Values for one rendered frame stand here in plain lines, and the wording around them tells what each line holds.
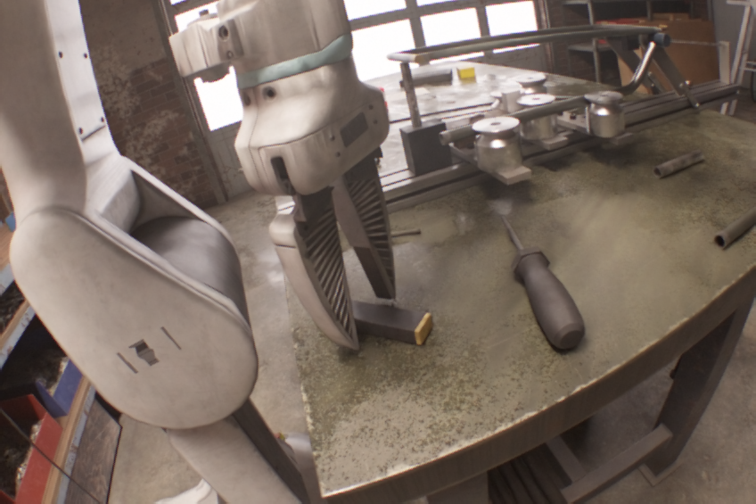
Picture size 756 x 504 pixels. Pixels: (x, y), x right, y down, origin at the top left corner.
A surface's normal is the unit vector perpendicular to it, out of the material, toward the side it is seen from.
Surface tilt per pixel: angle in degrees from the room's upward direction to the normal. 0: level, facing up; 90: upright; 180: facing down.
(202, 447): 90
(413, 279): 0
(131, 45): 90
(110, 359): 92
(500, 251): 0
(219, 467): 90
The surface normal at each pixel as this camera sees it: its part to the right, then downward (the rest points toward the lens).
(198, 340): 0.49, 0.22
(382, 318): -0.19, -0.90
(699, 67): 0.22, 0.25
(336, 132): 0.85, 0.05
